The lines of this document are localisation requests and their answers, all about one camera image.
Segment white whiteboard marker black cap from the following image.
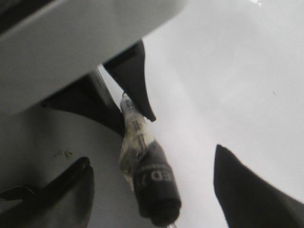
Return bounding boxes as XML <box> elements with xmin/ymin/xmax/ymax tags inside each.
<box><xmin>119</xmin><ymin>93</ymin><xmax>181</xmax><ymax>228</ymax></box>

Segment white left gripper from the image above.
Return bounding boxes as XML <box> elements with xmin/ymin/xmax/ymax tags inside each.
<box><xmin>0</xmin><ymin>0</ymin><xmax>186</xmax><ymax>136</ymax></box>

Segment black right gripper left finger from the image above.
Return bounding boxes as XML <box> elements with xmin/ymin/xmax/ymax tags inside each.
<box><xmin>0</xmin><ymin>157</ymin><xmax>95</xmax><ymax>228</ymax></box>

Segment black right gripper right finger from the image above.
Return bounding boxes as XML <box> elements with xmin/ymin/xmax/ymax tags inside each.
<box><xmin>213</xmin><ymin>144</ymin><xmax>304</xmax><ymax>228</ymax></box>

